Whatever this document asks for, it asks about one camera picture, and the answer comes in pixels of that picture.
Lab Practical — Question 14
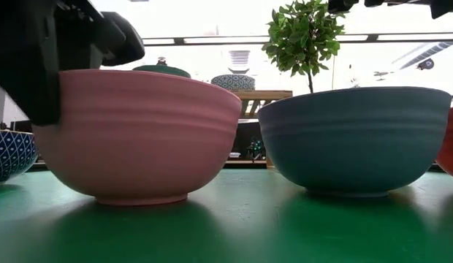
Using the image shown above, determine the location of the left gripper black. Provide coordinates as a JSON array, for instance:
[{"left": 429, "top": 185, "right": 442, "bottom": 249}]
[{"left": 0, "top": 0, "right": 145, "bottom": 127}]

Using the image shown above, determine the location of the small green leafy tree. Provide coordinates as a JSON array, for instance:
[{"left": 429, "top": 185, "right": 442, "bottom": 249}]
[{"left": 262, "top": 0, "right": 347, "bottom": 94}]

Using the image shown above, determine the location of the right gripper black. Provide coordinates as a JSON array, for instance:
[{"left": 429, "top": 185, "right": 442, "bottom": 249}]
[{"left": 327, "top": 0, "right": 359, "bottom": 14}]

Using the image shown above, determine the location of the small light blue bowl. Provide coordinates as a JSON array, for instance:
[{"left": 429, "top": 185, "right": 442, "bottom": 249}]
[{"left": 210, "top": 74, "right": 256, "bottom": 92}]

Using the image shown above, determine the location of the green table mat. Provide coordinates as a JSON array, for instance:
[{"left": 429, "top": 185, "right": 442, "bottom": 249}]
[{"left": 0, "top": 167, "right": 453, "bottom": 263}]

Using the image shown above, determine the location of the large blue bowl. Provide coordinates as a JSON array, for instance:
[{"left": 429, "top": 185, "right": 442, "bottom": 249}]
[{"left": 257, "top": 86, "right": 453, "bottom": 198}]

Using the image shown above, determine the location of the striped ceiling duct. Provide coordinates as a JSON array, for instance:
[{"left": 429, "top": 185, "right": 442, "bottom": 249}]
[{"left": 400, "top": 41, "right": 453, "bottom": 70}]

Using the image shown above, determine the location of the small yellow patterned bowl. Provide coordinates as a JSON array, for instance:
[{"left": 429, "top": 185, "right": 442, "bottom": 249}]
[{"left": 0, "top": 129, "right": 39, "bottom": 183}]

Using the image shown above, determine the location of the large green bowl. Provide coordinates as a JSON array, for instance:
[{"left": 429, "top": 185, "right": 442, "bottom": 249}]
[{"left": 132, "top": 64, "right": 192, "bottom": 79}]

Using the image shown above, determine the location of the striped ceiling lamp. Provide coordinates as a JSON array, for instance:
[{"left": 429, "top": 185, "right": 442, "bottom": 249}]
[{"left": 228, "top": 50, "right": 251, "bottom": 74}]

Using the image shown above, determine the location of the large red bowl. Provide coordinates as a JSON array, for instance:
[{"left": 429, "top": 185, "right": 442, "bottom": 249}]
[{"left": 435, "top": 105, "right": 453, "bottom": 180}]

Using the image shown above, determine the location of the wooden slatted shelf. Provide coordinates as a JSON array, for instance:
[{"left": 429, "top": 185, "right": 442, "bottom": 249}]
[{"left": 232, "top": 90, "right": 294, "bottom": 169}]

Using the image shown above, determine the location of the large pink bowl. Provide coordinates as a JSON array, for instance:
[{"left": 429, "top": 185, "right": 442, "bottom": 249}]
[{"left": 31, "top": 69, "right": 243, "bottom": 207}]

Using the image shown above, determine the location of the black metal table frame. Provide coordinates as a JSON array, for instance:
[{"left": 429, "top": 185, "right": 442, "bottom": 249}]
[{"left": 27, "top": 159, "right": 449, "bottom": 172}]

